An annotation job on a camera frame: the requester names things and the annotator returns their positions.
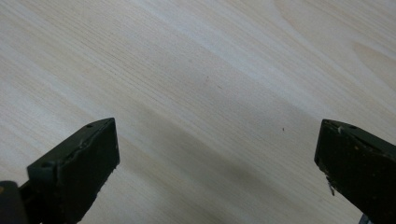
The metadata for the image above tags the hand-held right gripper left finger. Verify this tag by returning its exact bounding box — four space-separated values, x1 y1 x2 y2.
19 117 120 224

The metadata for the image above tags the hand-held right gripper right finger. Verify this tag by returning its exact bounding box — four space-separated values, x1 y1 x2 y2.
314 119 396 224

